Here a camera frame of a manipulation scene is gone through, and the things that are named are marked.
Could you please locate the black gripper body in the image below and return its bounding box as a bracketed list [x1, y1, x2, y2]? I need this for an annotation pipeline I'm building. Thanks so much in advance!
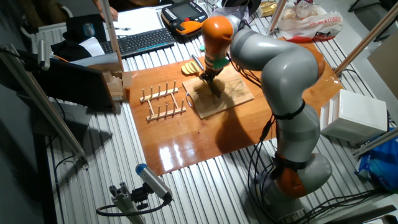
[203, 65, 223, 78]

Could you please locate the steel cleaver knife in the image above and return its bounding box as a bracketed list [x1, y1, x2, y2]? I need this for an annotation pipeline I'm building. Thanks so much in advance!
[191, 54, 223, 100]

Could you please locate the person's forearm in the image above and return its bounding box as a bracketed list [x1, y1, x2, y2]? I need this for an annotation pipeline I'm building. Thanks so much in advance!
[91, 0, 108, 12]

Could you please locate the person's bare hand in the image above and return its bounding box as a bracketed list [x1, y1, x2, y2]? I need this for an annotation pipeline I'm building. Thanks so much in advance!
[98, 5, 119, 22]

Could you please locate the wooden cutting board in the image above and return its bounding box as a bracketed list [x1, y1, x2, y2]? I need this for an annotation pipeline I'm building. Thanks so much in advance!
[182, 67, 255, 120]

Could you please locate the wooden peg dish rack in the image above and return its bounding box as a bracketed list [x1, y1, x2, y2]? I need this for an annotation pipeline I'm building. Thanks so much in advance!
[139, 80, 187, 122]

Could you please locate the clear plastic bag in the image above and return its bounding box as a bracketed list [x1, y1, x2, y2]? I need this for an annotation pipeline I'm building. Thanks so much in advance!
[213, 4, 252, 20]

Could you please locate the orange and grey teach pendant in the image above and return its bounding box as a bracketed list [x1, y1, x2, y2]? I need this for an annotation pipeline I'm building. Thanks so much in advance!
[160, 0, 209, 37]

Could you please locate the black computer keyboard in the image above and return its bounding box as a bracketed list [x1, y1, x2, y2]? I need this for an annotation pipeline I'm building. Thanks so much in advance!
[99, 27, 177, 59]

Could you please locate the gold snack packet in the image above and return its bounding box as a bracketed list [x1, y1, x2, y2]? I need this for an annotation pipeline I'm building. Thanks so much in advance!
[259, 0, 279, 18]

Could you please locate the large white paper sheet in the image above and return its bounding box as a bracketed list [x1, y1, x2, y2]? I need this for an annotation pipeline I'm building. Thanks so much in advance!
[112, 5, 165, 37]

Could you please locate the white shopping bag red print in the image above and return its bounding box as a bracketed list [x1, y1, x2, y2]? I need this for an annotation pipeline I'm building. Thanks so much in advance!
[276, 1, 344, 44]

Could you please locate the small white paper sheet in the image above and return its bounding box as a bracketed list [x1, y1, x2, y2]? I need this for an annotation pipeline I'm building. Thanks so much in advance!
[79, 36, 106, 57]

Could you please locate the dark computer mouse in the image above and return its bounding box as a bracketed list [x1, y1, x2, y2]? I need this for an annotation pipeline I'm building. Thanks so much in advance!
[82, 22, 96, 38]

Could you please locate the black monitor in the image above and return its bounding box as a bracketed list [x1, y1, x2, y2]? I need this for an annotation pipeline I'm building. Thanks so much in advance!
[17, 57, 116, 113]

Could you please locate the black cloth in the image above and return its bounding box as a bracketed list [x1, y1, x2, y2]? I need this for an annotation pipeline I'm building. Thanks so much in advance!
[50, 39, 93, 62]

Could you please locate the white plastic box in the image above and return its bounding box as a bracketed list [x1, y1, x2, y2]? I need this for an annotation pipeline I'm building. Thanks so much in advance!
[319, 89, 389, 144]

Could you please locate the white slatted rack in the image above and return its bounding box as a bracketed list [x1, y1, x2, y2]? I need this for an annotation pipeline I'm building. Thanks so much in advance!
[20, 22, 68, 57]

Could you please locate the brown cardboard panel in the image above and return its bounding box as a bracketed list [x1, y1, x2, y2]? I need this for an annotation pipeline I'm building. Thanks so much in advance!
[366, 30, 398, 100]

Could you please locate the blue plastic bag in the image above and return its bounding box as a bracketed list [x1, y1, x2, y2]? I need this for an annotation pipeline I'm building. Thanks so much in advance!
[356, 130, 398, 192]

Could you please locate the green wrist mount plate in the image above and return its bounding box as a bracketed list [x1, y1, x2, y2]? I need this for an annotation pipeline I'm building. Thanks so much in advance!
[198, 45, 231, 71]

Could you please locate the aluminium frame strut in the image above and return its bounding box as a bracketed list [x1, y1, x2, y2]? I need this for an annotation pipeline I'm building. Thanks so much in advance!
[334, 1, 398, 75]
[0, 43, 90, 170]
[267, 0, 289, 34]
[353, 127, 398, 157]
[99, 0, 124, 65]

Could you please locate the grey camera with blue end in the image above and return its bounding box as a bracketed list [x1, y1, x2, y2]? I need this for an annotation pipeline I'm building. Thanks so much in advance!
[135, 163, 174, 203]

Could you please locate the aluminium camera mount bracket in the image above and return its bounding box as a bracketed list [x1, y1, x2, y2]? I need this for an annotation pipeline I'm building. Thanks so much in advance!
[108, 182, 147, 224]

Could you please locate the black camera cable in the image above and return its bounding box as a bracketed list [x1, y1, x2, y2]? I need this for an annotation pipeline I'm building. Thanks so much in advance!
[95, 194, 174, 218]

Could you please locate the small grey frame camera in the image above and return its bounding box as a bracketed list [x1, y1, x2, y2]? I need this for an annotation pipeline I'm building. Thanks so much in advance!
[36, 39, 51, 72]

